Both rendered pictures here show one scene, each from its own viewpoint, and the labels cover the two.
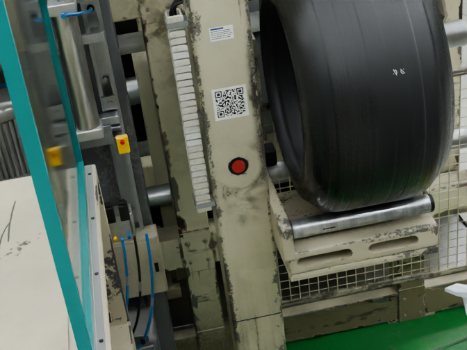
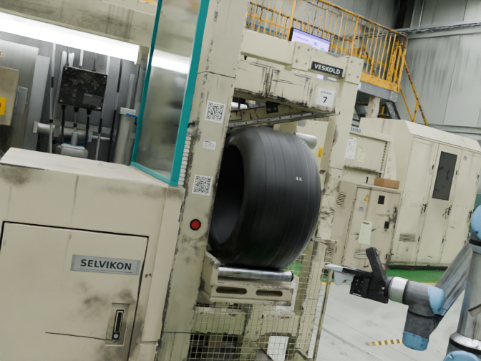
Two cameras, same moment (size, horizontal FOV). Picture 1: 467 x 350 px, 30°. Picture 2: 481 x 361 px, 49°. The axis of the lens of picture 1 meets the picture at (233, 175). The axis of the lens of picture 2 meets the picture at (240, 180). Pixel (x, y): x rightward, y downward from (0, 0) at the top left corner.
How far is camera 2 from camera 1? 0.83 m
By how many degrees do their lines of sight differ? 31
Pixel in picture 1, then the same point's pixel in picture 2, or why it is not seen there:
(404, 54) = (302, 172)
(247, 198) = (194, 246)
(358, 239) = (251, 284)
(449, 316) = not seen: outside the picture
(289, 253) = (214, 278)
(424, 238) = (285, 294)
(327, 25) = (268, 148)
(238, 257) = (177, 284)
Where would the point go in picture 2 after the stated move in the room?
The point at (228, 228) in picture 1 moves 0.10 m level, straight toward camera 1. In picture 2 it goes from (178, 263) to (182, 270)
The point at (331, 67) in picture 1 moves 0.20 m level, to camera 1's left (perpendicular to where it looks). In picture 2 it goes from (268, 166) to (216, 157)
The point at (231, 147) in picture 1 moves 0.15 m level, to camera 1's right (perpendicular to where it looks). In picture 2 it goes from (195, 211) to (231, 216)
